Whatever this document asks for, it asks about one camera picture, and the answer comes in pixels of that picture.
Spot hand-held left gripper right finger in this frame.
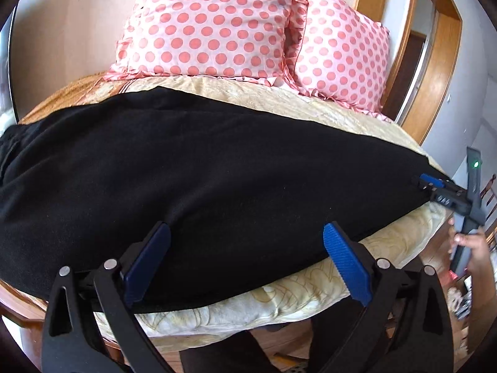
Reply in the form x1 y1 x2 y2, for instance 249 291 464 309
307 221 455 373

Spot wooden door frame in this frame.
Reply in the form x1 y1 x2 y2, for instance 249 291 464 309
355 0 464 146

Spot large pink polka-dot pillow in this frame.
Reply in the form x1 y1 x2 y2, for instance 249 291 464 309
103 0 311 86

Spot black pants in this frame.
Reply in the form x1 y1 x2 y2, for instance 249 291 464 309
0 85 451 313

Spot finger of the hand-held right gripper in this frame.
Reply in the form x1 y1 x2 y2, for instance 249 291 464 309
411 177 472 207
418 173 457 195

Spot wooden bed frame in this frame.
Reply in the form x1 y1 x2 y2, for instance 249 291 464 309
0 278 121 364

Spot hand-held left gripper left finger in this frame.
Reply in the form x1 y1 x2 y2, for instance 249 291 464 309
41 221 183 373

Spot small pink polka-dot pillow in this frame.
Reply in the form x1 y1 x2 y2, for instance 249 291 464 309
285 0 391 119

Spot person's right hand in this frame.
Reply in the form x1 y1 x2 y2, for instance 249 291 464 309
446 218 493 282

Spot yellow patterned bedsheet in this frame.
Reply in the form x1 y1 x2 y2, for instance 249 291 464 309
0 72 455 354

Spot person's dark-clothed legs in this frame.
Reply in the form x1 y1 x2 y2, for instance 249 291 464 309
180 316 321 373

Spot person's right forearm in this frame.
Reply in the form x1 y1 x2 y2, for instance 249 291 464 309
465 276 497 360

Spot dark framed window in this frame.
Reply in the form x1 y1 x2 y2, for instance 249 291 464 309
0 8 18 125

